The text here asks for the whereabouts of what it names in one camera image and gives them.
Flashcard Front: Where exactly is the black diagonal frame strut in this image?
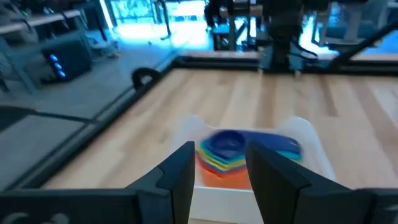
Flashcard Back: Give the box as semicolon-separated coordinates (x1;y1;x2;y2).
328;19;398;71

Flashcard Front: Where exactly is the wooden background desk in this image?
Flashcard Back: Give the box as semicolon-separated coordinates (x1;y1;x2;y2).
0;9;83;37

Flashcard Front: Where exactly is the purple plastic measuring cup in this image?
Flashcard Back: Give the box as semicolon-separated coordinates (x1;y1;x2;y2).
205;129;303;162

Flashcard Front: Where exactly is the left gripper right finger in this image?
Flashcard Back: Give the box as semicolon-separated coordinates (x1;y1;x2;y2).
245;139;359;224

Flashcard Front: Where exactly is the white plastic basket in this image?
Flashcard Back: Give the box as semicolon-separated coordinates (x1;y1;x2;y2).
169;114;337;224

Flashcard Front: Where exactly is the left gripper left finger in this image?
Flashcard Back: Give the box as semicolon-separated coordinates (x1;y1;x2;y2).
125;140;197;224

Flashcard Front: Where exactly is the black box with blue lights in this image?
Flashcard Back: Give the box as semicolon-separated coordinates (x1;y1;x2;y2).
40;38;93;85

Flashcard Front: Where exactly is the red plastic measuring cup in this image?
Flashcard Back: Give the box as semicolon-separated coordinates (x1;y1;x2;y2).
195;153;225;179

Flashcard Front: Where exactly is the teal plastic measuring cup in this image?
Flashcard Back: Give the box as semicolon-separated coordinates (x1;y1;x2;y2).
198;138;304;164

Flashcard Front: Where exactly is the yellow plastic measuring cup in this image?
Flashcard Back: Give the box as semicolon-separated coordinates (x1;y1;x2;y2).
197;147;248;170

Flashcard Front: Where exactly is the orange plastic measuring cup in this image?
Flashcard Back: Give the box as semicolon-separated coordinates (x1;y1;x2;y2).
195;158;253;191

